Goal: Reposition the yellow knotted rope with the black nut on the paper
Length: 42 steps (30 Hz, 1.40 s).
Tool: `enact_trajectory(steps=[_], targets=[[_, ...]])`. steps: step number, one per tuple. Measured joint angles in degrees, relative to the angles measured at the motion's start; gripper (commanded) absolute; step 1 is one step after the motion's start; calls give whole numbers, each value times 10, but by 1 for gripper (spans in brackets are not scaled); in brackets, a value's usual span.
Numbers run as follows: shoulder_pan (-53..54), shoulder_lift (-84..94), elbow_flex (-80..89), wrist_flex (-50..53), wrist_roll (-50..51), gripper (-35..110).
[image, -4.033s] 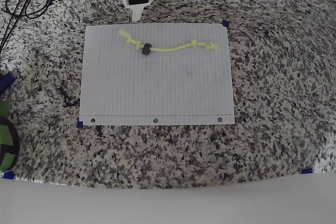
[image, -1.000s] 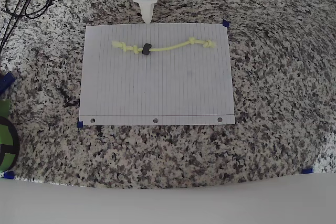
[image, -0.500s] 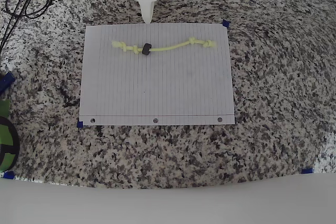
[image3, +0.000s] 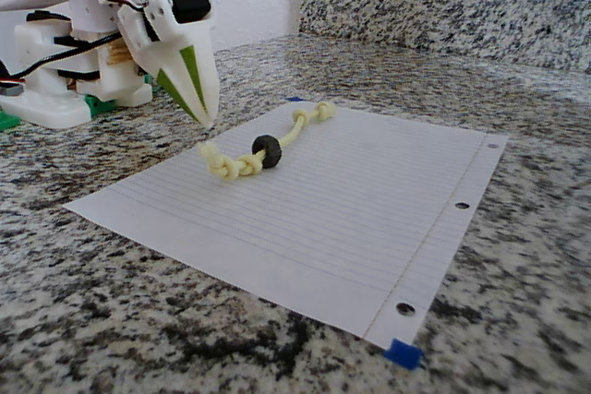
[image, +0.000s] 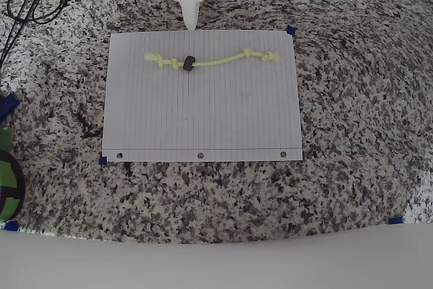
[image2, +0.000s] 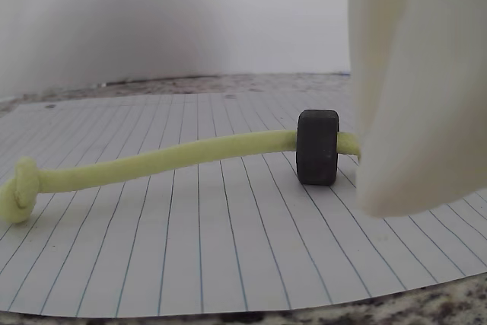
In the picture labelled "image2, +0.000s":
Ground gripper white left finger with green pad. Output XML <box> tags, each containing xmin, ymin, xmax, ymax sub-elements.
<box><xmin>348</xmin><ymin>0</ymin><xmax>414</xmax><ymax>144</ymax></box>

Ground gripper white right finger with green pad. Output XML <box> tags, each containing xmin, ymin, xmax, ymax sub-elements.
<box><xmin>357</xmin><ymin>0</ymin><xmax>487</xmax><ymax>220</ymax></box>

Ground black ring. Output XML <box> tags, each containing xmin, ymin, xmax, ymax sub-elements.
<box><xmin>296</xmin><ymin>109</ymin><xmax>341</xmax><ymax>186</ymax></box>

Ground yellow-green knotted rope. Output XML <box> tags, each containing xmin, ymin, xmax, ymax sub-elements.
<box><xmin>0</xmin><ymin>129</ymin><xmax>363</xmax><ymax>225</ymax></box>

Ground lined paper sheet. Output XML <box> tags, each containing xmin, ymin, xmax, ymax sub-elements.
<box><xmin>0</xmin><ymin>91</ymin><xmax>487</xmax><ymax>320</ymax></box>

